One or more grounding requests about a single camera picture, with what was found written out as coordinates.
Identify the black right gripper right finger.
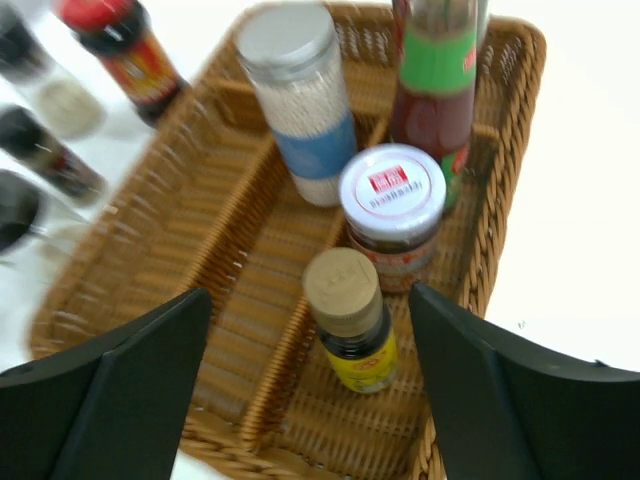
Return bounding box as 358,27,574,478
408,283,639,479

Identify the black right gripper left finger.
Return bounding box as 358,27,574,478
1,288,212,479

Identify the yellow label sesame oil bottle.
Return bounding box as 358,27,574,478
302,247,398,394

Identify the white lid red label jar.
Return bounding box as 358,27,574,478
339,144,446,293

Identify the green label chili sauce bottle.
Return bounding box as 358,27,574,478
390,1,477,212

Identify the red lid chili sauce jar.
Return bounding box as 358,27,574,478
58,0,187,127

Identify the tall dark soy sauce bottle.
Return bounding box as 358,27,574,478
392,0,489,54

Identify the silver lid white pepper jar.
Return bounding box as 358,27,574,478
235,2,357,207

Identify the clear glass shaker jar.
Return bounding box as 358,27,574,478
1,170,89,265

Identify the brown wicker divided basket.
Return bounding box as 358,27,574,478
30,3,546,479

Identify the small black pepper grinder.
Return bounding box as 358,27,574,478
1,105,106,206

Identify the clear salt grinder black top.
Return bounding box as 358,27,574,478
1,1,106,139

